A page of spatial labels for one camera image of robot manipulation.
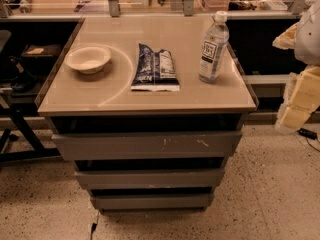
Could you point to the black power adapter with cable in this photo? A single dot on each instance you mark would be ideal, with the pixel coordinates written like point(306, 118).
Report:
point(309, 135)

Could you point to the white ceramic bowl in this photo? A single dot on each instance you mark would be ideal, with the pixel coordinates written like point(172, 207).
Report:
point(87, 59)

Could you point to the grey drawer cabinet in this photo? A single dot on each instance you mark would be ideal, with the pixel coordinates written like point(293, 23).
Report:
point(74, 103)

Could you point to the clear plastic water bottle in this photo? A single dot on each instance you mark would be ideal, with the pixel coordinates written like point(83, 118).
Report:
point(213, 48)

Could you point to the grey middle drawer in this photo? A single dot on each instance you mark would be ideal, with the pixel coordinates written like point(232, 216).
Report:
point(149, 179)

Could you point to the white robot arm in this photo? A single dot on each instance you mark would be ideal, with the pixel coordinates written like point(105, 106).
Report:
point(303, 37)

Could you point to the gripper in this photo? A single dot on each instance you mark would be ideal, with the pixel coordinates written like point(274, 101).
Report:
point(308, 39)

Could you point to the dark box on shelf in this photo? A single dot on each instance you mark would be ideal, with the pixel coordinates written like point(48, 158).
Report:
point(41, 53)

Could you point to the blue chip bag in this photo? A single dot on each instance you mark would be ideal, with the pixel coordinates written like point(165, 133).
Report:
point(155, 71)

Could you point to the grey top drawer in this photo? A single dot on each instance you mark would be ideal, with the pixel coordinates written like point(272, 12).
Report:
point(147, 145)

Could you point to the grey bottom drawer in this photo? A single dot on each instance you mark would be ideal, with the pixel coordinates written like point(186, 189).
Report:
point(133, 202)

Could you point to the black folding stand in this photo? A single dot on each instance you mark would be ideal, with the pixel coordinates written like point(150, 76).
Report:
point(38, 151)

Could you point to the grey drawer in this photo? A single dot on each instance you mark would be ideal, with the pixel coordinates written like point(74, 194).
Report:
point(133, 202)
point(149, 179)
point(147, 145)

